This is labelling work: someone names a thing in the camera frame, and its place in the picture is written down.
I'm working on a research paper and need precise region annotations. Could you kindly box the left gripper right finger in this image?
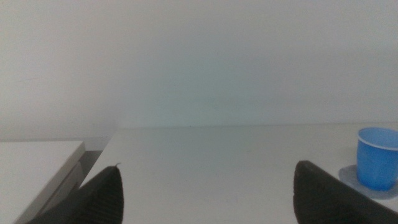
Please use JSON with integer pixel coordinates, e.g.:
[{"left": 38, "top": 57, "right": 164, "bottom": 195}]
[{"left": 292, "top": 160, "right": 398, "bottom": 224}]

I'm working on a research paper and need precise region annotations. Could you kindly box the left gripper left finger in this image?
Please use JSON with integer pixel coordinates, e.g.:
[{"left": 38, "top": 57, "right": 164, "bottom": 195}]
[{"left": 26, "top": 162, "right": 125, "bottom": 224}]

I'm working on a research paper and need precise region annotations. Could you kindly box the blue plastic cup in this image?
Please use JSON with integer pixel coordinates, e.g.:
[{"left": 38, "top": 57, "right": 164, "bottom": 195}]
[{"left": 356, "top": 126, "right": 398, "bottom": 192}]

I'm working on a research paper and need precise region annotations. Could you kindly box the round grey cup mat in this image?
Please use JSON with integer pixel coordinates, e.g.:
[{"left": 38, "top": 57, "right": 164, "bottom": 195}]
[{"left": 338, "top": 164, "right": 398, "bottom": 200}]

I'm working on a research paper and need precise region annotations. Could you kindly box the white side table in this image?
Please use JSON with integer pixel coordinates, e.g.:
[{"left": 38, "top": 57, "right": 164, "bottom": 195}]
[{"left": 0, "top": 140, "right": 86, "bottom": 224}]

